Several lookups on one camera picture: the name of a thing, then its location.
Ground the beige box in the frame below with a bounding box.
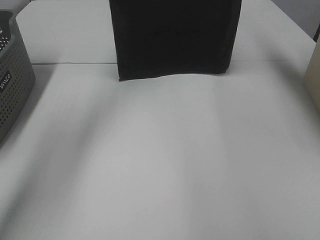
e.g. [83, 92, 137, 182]
[304, 41, 320, 110]

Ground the dark navy towel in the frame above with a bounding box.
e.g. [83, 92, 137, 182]
[109, 0, 242, 81]

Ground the grey perforated plastic basket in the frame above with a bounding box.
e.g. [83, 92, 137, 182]
[0, 9, 36, 141]

